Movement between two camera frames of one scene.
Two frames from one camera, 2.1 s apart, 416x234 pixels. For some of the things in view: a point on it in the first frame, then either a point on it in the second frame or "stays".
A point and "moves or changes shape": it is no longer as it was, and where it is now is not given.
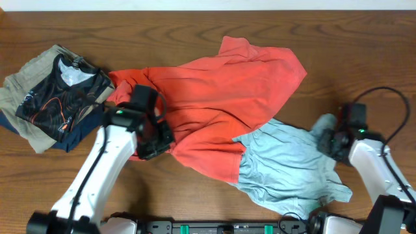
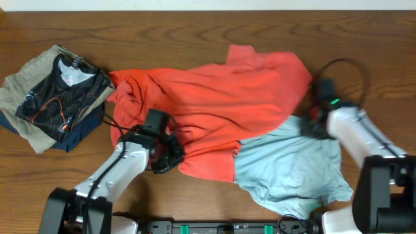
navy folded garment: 85,127 stays
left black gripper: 169,138 to 179,156
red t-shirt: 207,100 moves or changes shape
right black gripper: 322,143 to 305,130
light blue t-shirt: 284,168 stays
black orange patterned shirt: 52,105 stays
